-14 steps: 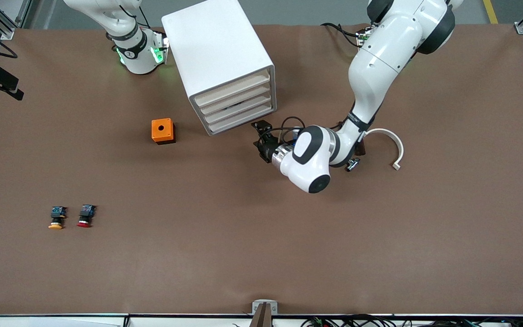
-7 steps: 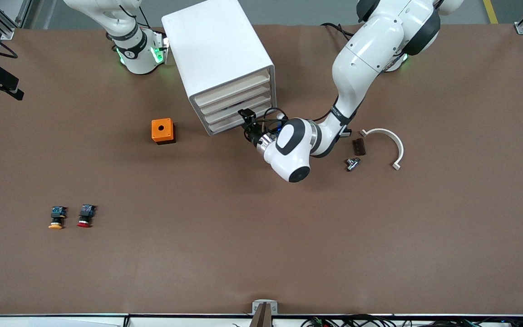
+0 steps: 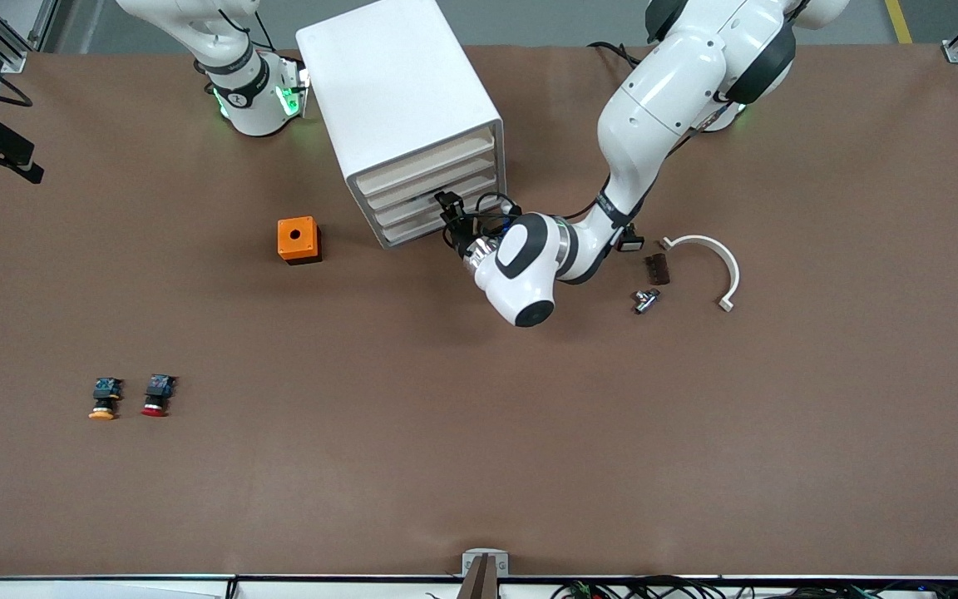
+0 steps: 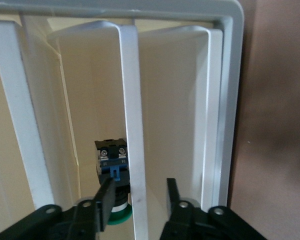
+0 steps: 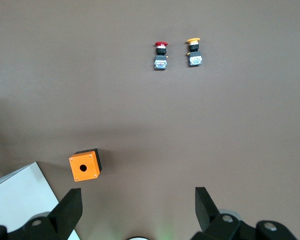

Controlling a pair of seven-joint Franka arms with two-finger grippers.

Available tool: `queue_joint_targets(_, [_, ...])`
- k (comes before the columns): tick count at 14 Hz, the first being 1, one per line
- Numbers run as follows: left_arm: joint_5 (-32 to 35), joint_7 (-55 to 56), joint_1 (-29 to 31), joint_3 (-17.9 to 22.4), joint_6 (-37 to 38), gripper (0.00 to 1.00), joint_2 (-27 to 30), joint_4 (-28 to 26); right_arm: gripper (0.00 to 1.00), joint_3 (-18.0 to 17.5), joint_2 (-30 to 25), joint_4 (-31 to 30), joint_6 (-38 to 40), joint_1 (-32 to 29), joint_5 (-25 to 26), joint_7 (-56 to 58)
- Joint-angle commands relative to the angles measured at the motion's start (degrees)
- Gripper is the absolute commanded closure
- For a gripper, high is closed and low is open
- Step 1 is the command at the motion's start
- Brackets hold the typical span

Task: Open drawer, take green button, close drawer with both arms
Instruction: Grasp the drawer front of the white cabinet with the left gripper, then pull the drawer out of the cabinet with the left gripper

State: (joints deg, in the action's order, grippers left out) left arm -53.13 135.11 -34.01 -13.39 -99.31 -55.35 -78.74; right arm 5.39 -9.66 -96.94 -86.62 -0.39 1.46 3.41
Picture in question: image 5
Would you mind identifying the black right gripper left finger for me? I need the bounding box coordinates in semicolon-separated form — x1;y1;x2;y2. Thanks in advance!
0;188;84;240

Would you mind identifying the red mushroom push button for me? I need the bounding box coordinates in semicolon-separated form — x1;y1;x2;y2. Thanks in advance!
151;40;170;71

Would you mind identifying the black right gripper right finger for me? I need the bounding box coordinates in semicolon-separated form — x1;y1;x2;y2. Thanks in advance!
191;186;299;240

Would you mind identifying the white drawer cabinet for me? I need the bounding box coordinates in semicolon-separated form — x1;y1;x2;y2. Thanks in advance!
0;161;81;240

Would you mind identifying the yellow mushroom push button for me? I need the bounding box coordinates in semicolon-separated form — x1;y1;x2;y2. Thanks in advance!
184;37;203;67

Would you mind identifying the orange box with hole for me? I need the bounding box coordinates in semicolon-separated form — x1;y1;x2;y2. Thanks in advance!
68;148;103;183

